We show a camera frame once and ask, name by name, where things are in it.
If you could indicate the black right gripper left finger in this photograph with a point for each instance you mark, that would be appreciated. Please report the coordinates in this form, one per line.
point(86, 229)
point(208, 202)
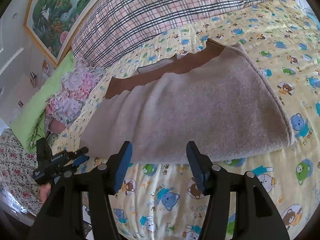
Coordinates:
point(61, 216)

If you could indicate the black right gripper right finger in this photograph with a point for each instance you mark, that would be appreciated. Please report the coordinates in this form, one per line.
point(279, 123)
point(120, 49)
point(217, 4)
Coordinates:
point(256, 216)

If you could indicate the beige knit sweater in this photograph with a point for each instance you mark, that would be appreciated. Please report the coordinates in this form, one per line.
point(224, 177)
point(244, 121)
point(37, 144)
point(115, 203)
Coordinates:
point(216, 98)

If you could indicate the person's left hand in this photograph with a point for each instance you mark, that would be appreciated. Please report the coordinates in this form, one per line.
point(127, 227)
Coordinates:
point(44, 192)

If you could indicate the floral fabric at bedside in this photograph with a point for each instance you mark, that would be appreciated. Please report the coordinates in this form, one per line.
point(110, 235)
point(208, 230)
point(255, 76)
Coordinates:
point(17, 167)

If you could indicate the green pillow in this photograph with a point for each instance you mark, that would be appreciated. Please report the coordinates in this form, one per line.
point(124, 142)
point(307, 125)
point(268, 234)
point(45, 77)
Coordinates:
point(30, 125)

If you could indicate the floral ruffled pillow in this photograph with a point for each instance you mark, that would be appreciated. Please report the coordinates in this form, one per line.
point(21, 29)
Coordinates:
point(64, 106)

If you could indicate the framed landscape painting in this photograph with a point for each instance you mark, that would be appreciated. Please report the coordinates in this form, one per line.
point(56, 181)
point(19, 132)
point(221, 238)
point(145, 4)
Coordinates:
point(52, 24)

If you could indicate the pink plaid quilt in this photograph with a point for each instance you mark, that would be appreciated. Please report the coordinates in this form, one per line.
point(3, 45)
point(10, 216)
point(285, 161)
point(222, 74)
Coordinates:
point(117, 27)

